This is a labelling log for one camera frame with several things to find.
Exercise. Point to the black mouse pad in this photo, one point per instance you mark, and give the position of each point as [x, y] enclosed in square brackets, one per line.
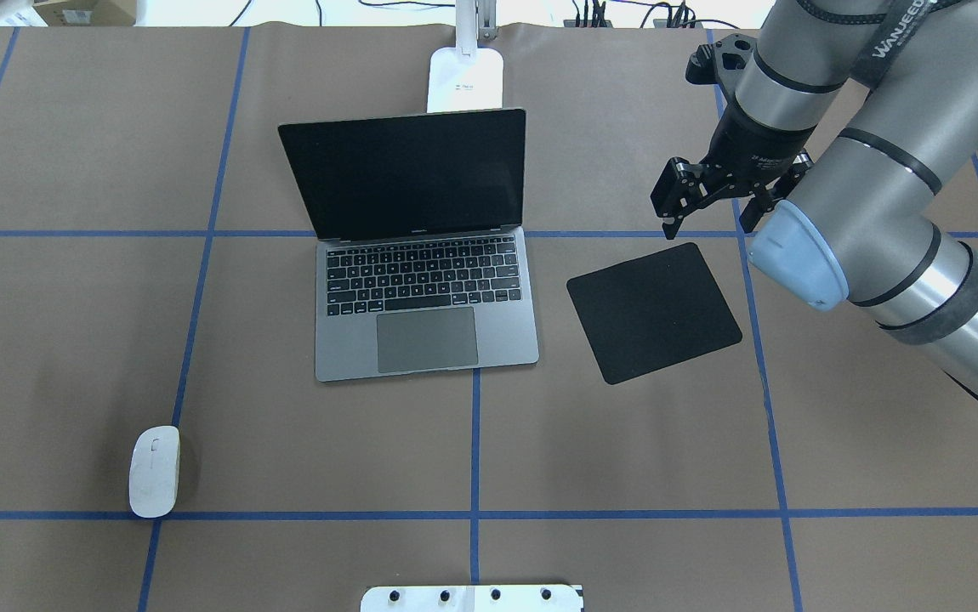
[652, 312]

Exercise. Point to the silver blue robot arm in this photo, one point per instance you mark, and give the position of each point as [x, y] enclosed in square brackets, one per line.
[843, 120]

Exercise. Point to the white desk lamp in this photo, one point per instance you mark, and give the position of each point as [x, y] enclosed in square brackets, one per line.
[467, 76]

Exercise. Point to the brown cardboard box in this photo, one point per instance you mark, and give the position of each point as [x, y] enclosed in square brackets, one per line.
[85, 13]

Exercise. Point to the white computer mouse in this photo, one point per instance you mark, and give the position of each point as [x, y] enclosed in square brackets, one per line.
[153, 481]

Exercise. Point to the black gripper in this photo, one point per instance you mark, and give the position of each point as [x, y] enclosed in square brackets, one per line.
[751, 144]

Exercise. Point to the grey laptop computer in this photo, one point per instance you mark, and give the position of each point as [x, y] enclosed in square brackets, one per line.
[421, 261]

